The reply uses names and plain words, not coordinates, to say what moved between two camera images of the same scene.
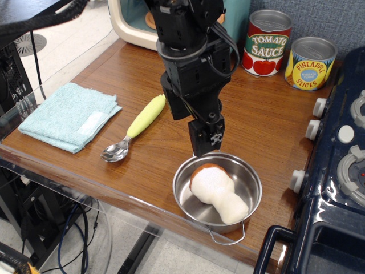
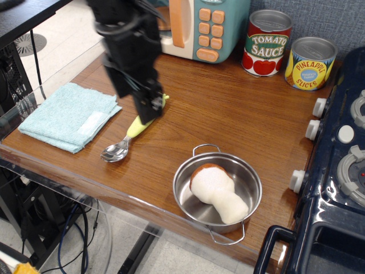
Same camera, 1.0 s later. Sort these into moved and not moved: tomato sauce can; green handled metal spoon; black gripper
Moved: black gripper
Not moved: tomato sauce can; green handled metal spoon
